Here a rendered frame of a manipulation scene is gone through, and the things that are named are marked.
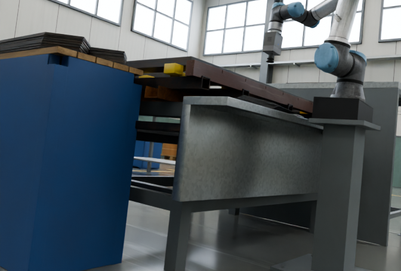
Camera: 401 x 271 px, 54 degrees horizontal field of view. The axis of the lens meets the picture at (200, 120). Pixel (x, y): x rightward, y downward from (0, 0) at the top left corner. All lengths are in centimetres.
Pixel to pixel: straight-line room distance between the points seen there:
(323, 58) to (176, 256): 102
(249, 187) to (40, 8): 953
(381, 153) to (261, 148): 116
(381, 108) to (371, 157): 32
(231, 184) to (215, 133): 25
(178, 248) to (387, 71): 1018
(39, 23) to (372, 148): 917
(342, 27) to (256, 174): 74
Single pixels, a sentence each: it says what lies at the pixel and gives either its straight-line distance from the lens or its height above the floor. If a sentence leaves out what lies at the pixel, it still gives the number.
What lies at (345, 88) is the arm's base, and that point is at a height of 83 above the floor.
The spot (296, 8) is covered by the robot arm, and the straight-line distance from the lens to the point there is 210.
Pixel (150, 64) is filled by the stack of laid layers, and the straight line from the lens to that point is 172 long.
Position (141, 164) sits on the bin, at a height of 7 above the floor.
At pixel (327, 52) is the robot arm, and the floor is 96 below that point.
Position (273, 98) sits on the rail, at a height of 78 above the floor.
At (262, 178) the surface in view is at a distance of 189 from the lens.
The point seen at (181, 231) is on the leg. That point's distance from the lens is 162.
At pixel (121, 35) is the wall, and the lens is 1221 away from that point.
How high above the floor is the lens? 51
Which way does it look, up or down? 4 degrees up
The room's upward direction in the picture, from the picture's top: 6 degrees clockwise
